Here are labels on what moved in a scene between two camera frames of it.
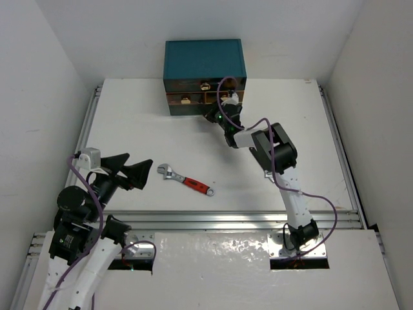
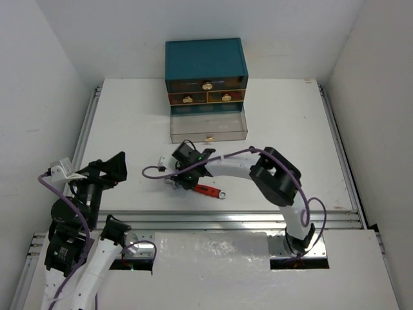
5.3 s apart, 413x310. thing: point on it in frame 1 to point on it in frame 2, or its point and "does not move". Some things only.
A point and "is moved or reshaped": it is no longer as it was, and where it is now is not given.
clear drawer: (186, 98) does not move
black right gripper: (210, 114) to (187, 183)
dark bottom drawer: (188, 109) is moved or reshaped
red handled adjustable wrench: (166, 169) is moved or reshaped
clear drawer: (211, 97) does not move
